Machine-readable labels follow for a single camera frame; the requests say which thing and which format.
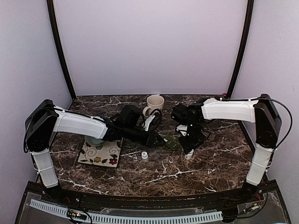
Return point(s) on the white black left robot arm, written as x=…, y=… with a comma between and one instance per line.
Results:
x=47, y=119

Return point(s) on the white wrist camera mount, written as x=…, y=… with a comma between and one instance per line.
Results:
x=150, y=121
x=181, y=129

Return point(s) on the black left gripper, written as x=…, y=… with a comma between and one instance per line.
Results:
x=152, y=136

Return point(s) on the black frame post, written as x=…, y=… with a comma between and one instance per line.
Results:
x=59, y=48
x=242, y=47

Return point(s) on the green weekly pill organizer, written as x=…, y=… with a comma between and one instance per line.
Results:
x=171, y=142

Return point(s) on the black frame post right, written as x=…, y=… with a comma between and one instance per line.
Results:
x=242, y=47

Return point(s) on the white slotted cable duct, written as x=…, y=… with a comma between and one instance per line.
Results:
x=114, y=216

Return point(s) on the black frame post left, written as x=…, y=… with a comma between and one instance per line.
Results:
x=59, y=48

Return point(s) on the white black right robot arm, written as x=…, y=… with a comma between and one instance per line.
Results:
x=260, y=111

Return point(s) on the square floral plate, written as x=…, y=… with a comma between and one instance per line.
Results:
x=105, y=154

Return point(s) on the black front table rail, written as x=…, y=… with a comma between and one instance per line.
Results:
x=226, y=200

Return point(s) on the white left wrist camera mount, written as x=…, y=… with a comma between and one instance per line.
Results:
x=150, y=121

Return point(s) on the white pill bottle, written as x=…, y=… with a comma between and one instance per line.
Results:
x=144, y=156
x=189, y=155

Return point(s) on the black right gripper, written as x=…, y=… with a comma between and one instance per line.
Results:
x=188, y=145

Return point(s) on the plain celadon green bowl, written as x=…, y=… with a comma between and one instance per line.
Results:
x=93, y=141

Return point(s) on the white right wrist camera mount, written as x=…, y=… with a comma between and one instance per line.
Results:
x=181, y=129

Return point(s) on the white mug with coral pattern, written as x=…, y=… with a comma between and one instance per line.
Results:
x=153, y=102

